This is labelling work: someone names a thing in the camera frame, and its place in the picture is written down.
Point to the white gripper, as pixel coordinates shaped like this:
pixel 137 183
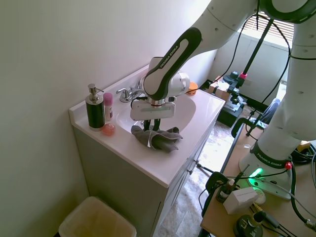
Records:
pixel 153 111

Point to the grey towel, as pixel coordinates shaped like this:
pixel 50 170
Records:
pixel 163 140

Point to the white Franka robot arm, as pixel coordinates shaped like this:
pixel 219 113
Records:
pixel 284 123

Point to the white sink countertop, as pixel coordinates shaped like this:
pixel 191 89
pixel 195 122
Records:
pixel 153 163

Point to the chrome faucet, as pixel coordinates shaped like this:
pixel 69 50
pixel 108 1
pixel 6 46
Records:
pixel 124 95

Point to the pink round soap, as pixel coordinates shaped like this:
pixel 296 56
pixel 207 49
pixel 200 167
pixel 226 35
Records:
pixel 109 129

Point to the pink deodorant bottle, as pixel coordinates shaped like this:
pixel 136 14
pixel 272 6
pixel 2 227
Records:
pixel 108 108

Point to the orange round tub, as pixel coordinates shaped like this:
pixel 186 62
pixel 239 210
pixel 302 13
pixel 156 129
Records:
pixel 193 86

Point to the black chrome soap dispenser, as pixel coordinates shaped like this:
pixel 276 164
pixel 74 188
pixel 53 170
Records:
pixel 94 113

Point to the metal cabinet knob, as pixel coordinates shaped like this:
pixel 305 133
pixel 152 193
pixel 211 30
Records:
pixel 197 163
pixel 190 171

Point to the grey vanity cabinet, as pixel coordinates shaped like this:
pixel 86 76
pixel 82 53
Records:
pixel 123 192

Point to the brown cardboard box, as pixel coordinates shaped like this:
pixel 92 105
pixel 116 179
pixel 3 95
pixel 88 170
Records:
pixel 219 91

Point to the black floor case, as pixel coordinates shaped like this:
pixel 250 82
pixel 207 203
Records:
pixel 230 111

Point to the black C-clamp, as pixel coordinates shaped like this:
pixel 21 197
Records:
pixel 213 180
pixel 238 124

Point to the brown dropper bottle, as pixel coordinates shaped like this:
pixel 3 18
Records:
pixel 223 193

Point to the pink stand clamp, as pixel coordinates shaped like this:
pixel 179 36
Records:
pixel 244 75

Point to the beige trash bin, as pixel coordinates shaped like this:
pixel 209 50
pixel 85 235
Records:
pixel 96 219

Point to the white cardboard box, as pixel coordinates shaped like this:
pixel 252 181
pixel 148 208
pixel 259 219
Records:
pixel 240 200

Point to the blue cloth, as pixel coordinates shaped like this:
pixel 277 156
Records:
pixel 271 111

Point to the white round container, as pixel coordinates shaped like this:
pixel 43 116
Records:
pixel 260 196

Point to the black round device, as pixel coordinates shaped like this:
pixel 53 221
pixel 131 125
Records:
pixel 247 225

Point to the red emergency stop knob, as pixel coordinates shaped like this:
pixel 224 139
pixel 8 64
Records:
pixel 288 166

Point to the window blind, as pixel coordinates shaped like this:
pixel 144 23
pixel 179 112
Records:
pixel 271 34

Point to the black camera stand pole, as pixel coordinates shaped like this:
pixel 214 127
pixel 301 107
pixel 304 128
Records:
pixel 256 49

